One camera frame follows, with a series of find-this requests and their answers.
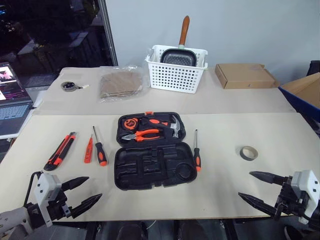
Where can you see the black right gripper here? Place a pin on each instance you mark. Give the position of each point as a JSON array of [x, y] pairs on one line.
[[290, 202]]

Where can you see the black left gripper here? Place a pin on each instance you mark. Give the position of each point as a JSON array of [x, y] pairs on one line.
[[58, 207]]

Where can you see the grey tape roll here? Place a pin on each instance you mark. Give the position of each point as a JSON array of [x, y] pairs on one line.
[[243, 156]]

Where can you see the orange voltage tester pen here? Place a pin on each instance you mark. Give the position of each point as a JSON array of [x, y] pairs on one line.
[[88, 152]]

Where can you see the orange black utility knife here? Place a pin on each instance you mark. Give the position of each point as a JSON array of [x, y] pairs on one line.
[[60, 152]]

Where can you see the black tool case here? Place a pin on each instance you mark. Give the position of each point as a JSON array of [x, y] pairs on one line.
[[150, 172]]

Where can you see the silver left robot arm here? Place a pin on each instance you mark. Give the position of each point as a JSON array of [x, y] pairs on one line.
[[11, 222]]

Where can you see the dark rounded shape under table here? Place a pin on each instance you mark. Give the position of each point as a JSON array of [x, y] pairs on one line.
[[132, 231], [192, 231]]

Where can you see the orange black tape measure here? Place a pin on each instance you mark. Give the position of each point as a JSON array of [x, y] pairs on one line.
[[129, 124]]

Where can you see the blue plastic bin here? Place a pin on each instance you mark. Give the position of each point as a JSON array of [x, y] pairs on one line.
[[297, 100]]

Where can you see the open grey laptop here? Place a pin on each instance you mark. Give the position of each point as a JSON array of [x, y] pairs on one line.
[[12, 110]]

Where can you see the small round grey tin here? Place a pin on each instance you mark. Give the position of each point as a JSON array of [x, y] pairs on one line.
[[68, 86]]

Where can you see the large open cardboard box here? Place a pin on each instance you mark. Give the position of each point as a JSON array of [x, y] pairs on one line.
[[307, 87]]

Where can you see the clear bag of brown paper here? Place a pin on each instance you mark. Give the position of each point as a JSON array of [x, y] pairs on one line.
[[120, 83]]

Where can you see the flat brown cardboard box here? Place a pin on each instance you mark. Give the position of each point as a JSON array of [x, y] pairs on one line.
[[243, 76]]

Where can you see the black chair back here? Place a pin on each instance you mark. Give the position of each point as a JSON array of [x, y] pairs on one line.
[[313, 67]]

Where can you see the white perforated plastic basket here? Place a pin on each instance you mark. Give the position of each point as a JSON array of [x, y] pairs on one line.
[[172, 80]]

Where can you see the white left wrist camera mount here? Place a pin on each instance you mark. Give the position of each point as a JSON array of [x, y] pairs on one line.
[[43, 185]]

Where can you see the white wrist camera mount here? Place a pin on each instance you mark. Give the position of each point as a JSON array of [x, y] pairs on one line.
[[43, 185], [308, 182]]

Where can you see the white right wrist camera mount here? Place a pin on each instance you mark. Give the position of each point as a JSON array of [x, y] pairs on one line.
[[308, 182]]

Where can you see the black table frame bar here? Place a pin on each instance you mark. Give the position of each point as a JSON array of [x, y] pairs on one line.
[[230, 230]]

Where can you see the grey metal window post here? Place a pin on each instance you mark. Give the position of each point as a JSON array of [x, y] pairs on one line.
[[108, 32]]

